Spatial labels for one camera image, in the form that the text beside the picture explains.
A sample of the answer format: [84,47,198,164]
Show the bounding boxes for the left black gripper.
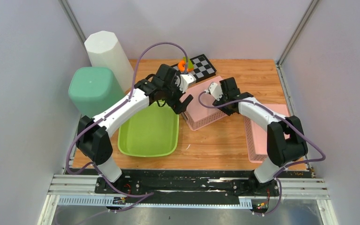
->
[162,76,193,114]

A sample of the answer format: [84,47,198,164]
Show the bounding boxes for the pink perforated basket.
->
[180,76,227,131]
[240,103,277,163]

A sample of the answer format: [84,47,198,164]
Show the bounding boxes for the green plastic tray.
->
[117,103,180,158]

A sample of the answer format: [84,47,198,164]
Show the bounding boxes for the green plastic bin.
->
[68,67,125,118]

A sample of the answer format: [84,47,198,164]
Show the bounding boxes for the large white container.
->
[84,30,134,92]

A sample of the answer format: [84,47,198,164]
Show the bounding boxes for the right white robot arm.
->
[214,77,308,196]

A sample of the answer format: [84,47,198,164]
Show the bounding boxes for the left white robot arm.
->
[75,64,196,194]

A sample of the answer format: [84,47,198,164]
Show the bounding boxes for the green block toy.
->
[182,57,194,71]

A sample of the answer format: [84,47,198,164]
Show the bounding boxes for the black white checkerboard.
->
[188,54,217,83]

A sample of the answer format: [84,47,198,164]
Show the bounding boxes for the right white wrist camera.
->
[208,82,223,101]

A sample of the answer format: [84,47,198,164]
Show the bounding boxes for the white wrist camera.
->
[178,74,196,93]
[208,82,223,101]

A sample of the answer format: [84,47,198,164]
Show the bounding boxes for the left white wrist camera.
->
[178,74,196,93]

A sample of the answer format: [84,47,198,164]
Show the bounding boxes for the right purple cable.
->
[197,90,327,217]

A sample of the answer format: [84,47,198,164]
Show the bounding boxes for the orange ring toy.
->
[177,60,188,72]

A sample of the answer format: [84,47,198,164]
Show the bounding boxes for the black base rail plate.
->
[65,168,280,207]

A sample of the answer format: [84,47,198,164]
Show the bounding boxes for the aluminium frame rails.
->
[37,59,338,225]

